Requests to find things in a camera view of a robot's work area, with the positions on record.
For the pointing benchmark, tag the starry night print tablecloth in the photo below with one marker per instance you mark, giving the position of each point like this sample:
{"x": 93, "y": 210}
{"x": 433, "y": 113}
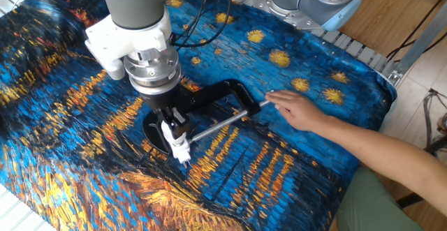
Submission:
{"x": 244, "y": 189}

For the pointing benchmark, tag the person's right forearm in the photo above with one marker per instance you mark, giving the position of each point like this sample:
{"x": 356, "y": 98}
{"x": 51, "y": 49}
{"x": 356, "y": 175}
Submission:
{"x": 384, "y": 154}

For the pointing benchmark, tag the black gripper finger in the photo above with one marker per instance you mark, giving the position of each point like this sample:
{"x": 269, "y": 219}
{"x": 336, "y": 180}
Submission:
{"x": 165, "y": 116}
{"x": 181, "y": 128}

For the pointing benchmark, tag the dark chair leg frame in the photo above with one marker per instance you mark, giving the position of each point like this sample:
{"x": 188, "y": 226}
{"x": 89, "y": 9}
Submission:
{"x": 412, "y": 199}

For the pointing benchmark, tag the green trousers leg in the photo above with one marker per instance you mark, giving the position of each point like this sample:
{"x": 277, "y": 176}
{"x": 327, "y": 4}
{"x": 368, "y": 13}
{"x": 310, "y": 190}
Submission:
{"x": 370, "y": 206}

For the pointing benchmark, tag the white light bulb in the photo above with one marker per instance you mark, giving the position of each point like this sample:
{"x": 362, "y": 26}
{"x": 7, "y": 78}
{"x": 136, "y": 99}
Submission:
{"x": 166, "y": 133}

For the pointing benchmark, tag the aluminium frame beam with bracket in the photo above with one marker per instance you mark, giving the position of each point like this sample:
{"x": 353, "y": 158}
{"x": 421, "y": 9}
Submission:
{"x": 419, "y": 46}

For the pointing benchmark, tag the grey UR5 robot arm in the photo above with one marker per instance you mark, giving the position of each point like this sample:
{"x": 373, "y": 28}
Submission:
{"x": 139, "y": 7}

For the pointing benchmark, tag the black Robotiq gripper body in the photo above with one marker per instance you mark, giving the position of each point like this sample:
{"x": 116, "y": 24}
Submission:
{"x": 164, "y": 100}

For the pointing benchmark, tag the person's right hand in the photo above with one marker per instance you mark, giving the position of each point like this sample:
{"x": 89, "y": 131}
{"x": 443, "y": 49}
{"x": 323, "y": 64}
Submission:
{"x": 300, "y": 110}

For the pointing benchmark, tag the black C-clamp with silver screw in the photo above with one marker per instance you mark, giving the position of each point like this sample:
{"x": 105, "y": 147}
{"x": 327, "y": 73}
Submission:
{"x": 216, "y": 91}

